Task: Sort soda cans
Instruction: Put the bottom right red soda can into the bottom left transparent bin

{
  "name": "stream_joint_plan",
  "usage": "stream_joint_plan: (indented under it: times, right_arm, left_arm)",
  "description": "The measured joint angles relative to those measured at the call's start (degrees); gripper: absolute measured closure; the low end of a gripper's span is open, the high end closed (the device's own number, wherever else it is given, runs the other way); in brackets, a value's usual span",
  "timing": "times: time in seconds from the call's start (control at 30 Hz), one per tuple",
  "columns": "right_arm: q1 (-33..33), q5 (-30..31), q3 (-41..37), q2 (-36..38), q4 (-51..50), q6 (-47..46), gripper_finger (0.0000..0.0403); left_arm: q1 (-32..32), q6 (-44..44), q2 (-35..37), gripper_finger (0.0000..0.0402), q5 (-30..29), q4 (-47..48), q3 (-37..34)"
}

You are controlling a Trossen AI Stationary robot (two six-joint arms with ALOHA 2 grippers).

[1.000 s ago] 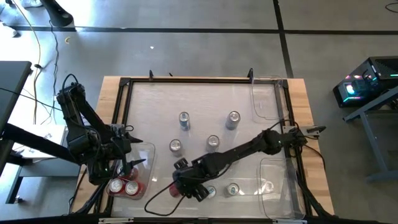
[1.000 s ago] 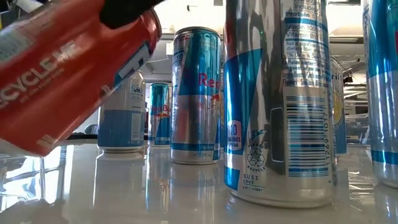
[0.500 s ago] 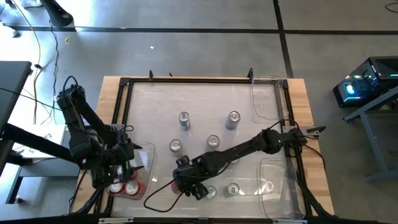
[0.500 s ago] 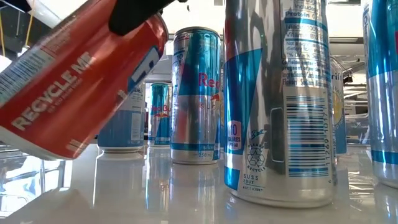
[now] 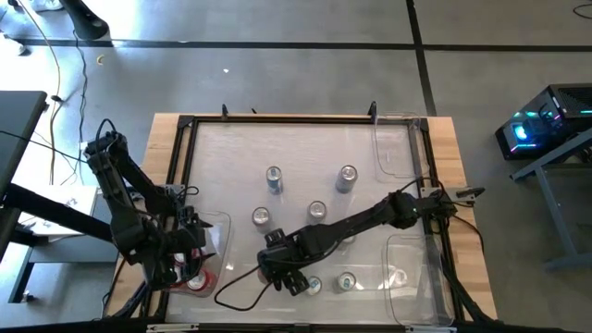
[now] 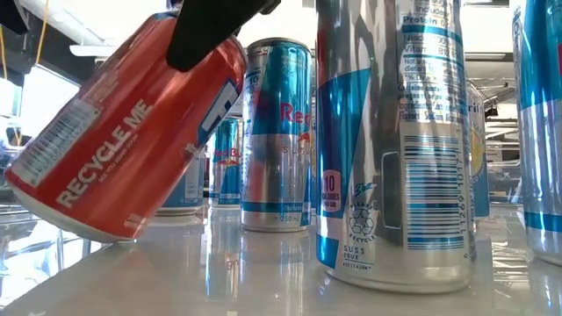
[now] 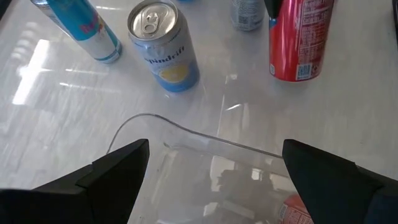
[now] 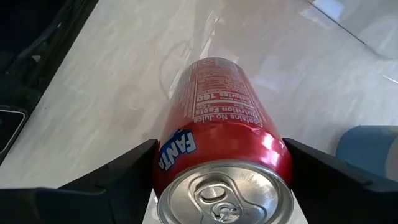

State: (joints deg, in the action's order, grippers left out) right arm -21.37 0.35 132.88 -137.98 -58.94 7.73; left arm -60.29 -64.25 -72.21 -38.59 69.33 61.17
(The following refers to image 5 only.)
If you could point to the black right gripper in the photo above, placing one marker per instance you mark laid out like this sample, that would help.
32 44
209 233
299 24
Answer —
287 254

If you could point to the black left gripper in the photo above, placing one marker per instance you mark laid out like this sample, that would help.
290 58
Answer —
185 240

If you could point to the blue silver Red Bull can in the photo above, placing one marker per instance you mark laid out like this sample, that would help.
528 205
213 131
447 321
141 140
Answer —
347 281
315 285
274 176

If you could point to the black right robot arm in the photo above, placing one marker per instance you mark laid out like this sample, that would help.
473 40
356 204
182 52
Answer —
361 222

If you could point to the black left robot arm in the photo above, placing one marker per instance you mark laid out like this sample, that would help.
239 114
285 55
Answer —
115 194

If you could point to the clear plastic bin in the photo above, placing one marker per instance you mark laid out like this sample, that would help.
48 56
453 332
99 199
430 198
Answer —
222 231
393 148
416 296

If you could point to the white cardboard box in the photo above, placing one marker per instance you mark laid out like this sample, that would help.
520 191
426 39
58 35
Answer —
74 199

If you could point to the black rig beam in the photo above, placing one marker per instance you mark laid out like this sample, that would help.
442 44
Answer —
92 329

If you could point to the black flat desk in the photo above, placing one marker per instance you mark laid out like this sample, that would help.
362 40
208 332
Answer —
18 129

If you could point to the small yellow floor scrap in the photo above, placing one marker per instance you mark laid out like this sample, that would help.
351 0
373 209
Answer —
99 59

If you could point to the black tapered stand leg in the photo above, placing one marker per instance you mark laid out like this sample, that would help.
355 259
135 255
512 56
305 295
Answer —
85 20

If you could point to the grey metal stand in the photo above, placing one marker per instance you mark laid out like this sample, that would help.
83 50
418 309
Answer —
548 199

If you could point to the black RGB computer case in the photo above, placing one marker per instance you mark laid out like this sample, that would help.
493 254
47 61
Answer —
562 106

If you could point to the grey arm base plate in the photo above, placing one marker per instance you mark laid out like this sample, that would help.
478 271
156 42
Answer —
427 192
175 188

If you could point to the silver bracket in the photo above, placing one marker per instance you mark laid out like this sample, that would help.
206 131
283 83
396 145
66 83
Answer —
432 329
171 328

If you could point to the black frame clamp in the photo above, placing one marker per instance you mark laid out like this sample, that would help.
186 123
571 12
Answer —
224 111
372 109

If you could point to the black table frame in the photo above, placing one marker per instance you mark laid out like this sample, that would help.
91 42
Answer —
277 119

